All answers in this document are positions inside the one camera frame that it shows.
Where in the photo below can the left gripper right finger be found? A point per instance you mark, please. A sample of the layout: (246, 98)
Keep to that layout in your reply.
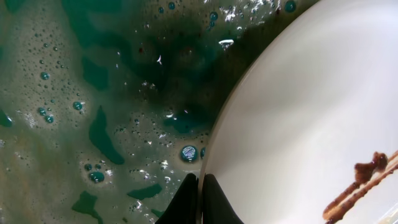
(216, 208)

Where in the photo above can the white plate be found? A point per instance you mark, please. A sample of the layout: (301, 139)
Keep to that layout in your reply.
(321, 98)

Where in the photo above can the teal plastic tray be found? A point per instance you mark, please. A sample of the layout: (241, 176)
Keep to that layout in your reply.
(106, 106)

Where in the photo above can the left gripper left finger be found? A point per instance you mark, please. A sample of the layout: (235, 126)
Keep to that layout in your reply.
(183, 207)

